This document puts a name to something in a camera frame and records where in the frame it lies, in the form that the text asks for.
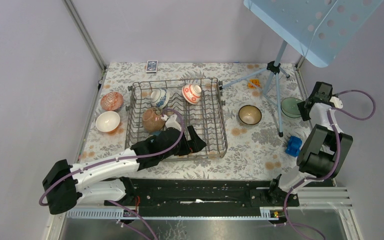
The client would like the grey wire dish rack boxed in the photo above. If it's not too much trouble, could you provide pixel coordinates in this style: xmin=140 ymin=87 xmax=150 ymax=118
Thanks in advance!
xmin=124 ymin=77 xmax=228 ymax=162

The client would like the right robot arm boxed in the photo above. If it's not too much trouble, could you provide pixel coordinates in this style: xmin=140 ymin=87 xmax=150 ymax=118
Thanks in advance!
xmin=266 ymin=81 xmax=353 ymax=206

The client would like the blue toy block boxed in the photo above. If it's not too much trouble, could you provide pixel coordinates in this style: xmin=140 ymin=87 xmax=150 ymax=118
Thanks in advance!
xmin=285 ymin=136 xmax=303 ymax=157

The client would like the playing card box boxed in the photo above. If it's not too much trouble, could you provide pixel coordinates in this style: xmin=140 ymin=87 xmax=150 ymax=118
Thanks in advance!
xmin=145 ymin=60 xmax=159 ymax=74

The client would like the pale green bowl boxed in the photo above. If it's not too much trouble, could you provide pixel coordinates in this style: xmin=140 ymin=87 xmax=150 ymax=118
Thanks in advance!
xmin=280 ymin=97 xmax=302 ymax=119

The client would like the brown floral bowl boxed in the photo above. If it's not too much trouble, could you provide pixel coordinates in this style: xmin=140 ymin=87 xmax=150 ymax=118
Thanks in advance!
xmin=142 ymin=107 xmax=166 ymax=133

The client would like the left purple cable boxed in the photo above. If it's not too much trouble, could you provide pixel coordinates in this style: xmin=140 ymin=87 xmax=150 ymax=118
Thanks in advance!
xmin=38 ymin=107 xmax=186 ymax=208

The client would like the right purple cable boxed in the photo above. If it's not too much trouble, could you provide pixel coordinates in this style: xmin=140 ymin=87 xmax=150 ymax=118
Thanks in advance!
xmin=282 ymin=89 xmax=377 ymax=240

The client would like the white blue floral bowl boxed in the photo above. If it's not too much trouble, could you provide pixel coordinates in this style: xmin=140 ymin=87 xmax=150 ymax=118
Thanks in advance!
xmin=150 ymin=88 xmax=171 ymax=109

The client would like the dark blue bowl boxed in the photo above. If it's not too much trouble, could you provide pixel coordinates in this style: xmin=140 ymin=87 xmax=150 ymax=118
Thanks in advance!
xmin=149 ymin=130 xmax=162 ymax=136

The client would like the blue music stand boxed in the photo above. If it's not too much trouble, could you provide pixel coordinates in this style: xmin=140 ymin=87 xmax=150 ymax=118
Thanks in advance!
xmin=218 ymin=0 xmax=384 ymax=138

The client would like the black patterned bowl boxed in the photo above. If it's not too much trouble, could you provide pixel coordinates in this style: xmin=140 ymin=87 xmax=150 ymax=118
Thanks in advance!
xmin=238 ymin=105 xmax=263 ymax=126

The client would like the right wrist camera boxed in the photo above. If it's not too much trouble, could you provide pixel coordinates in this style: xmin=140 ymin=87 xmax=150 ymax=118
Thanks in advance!
xmin=329 ymin=96 xmax=344 ymax=109

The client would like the blue white zigzag bowl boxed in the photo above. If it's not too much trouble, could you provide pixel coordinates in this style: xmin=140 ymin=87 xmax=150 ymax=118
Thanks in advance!
xmin=100 ymin=91 xmax=124 ymax=111

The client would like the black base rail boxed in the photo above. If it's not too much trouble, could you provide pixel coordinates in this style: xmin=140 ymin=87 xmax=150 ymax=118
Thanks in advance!
xmin=117 ymin=177 xmax=300 ymax=218

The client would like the red white bowl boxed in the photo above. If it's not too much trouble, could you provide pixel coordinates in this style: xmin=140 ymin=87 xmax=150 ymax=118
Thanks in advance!
xmin=181 ymin=84 xmax=203 ymax=105

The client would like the orange bowl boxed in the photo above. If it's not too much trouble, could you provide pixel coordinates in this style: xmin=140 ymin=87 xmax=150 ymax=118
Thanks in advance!
xmin=95 ymin=111 xmax=121 ymax=133

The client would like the purple cable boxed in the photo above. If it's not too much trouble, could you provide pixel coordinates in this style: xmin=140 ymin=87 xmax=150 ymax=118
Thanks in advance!
xmin=38 ymin=107 xmax=186 ymax=208
xmin=282 ymin=89 xmax=377 ymax=240

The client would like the orange butterfly toy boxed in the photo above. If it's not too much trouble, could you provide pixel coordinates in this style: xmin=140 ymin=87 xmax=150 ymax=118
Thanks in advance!
xmin=247 ymin=78 xmax=261 ymax=89

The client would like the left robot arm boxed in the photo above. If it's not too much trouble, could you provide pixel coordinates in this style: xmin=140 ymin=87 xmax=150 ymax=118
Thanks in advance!
xmin=39 ymin=125 xmax=207 ymax=215

